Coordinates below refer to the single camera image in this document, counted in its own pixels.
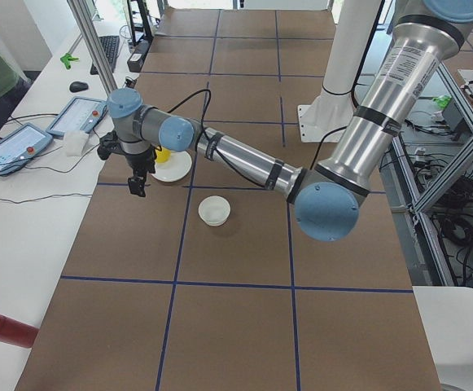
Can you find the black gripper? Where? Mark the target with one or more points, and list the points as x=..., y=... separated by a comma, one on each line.
x=138, y=162

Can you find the yellow lemon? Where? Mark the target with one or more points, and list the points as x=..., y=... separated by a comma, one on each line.
x=162, y=155

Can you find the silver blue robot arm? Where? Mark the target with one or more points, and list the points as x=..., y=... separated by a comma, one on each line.
x=326, y=198

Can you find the white plate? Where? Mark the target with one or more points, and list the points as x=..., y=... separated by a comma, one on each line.
x=175, y=168

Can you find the white bowl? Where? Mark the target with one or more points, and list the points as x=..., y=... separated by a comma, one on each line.
x=214, y=210

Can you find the white foam block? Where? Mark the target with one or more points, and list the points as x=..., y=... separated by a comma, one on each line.
x=74, y=142

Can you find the far blue teach pendant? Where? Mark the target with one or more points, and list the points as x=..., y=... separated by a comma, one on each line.
x=80, y=114

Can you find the blue teach pendant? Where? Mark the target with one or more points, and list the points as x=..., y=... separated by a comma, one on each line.
x=21, y=146
x=80, y=114

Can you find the black computer mouse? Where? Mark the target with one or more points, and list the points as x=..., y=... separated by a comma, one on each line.
x=78, y=86

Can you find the near blue teach pendant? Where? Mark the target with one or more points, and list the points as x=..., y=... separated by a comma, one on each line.
x=21, y=146

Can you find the black keyboard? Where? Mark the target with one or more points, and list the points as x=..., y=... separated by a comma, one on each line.
x=111, y=46

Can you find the green clamp on desk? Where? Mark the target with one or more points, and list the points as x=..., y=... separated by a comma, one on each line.
x=67, y=60

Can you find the red cylinder tube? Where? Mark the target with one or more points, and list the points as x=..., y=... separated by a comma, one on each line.
x=16, y=333

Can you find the black box with green part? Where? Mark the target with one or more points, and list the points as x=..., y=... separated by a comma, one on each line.
x=449, y=113

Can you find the white side table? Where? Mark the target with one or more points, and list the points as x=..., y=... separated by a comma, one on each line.
x=447, y=316

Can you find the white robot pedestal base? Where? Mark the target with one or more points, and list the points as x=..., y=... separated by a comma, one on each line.
x=334, y=107

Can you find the aluminium frame rack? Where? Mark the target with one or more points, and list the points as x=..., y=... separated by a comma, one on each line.
x=421, y=202

